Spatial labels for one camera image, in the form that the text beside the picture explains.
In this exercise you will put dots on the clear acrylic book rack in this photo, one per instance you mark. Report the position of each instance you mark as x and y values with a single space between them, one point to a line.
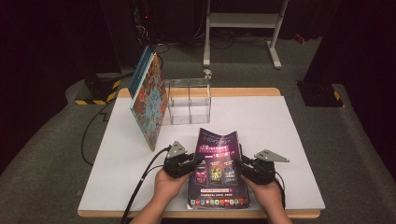
190 102

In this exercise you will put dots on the black yellow striped stand base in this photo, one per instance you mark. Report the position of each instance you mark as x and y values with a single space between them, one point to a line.
317 95
99 90

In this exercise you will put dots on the purple magazine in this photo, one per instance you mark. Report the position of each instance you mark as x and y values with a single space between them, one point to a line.
218 183

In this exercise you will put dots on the white metal stand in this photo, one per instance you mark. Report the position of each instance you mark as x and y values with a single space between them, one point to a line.
243 20

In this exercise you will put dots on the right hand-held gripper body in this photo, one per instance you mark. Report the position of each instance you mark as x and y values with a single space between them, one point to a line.
263 169

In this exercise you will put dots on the sky blue picture book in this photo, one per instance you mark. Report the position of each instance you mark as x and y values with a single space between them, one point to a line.
149 105

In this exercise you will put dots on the dark blue picture book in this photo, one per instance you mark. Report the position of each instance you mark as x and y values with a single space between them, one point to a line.
140 71

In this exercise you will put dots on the person's right hand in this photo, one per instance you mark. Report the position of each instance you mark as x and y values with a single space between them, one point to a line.
269 196

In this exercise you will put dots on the wooden table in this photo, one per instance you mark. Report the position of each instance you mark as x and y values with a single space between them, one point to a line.
249 91

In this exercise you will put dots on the small white caster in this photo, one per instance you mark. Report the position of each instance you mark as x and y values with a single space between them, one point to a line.
208 74

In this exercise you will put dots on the small red object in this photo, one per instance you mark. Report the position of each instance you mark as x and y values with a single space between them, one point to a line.
300 38

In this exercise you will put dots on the person's left hand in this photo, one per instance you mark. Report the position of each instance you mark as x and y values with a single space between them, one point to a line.
168 189

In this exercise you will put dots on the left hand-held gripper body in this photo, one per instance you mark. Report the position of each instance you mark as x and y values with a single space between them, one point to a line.
179 165

